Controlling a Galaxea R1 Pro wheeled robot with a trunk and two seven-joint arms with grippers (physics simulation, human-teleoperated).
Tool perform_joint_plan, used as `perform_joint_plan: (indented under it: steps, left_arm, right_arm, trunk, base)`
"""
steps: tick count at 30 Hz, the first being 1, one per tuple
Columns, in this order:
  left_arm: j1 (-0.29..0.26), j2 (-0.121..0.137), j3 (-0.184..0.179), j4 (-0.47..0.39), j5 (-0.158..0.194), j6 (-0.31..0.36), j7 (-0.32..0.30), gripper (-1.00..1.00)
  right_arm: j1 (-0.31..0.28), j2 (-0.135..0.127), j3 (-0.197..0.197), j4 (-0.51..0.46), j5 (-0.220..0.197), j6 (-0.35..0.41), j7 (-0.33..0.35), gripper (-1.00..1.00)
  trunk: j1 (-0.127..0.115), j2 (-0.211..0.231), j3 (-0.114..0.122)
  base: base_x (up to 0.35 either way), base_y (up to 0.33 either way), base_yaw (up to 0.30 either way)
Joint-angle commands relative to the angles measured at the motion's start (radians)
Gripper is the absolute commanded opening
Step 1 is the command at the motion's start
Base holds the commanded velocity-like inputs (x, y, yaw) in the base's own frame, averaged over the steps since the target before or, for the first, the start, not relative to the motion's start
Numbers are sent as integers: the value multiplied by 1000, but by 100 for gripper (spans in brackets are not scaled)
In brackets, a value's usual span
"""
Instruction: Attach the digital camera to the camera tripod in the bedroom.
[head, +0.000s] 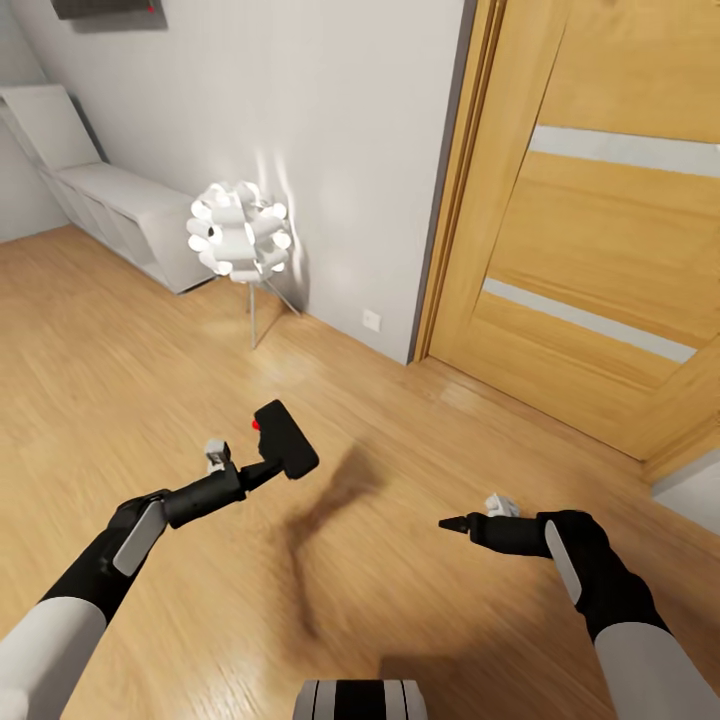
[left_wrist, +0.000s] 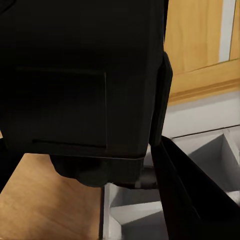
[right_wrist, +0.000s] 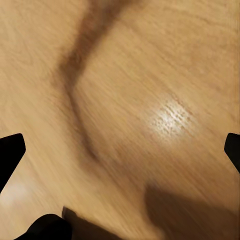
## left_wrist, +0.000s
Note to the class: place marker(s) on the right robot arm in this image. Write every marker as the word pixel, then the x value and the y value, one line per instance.
pixel 147 180

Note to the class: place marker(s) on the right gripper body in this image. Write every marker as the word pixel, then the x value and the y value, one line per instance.
pixel 146 181

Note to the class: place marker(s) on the door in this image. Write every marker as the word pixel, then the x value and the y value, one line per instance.
pixel 202 41

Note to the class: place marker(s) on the bookcase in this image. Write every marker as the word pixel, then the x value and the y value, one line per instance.
pixel 221 144

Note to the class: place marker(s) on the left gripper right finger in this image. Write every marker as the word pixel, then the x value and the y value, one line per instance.
pixel 194 206

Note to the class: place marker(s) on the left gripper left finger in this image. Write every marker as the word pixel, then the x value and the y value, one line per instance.
pixel 8 163

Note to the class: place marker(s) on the digital camera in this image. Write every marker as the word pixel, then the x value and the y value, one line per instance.
pixel 86 82

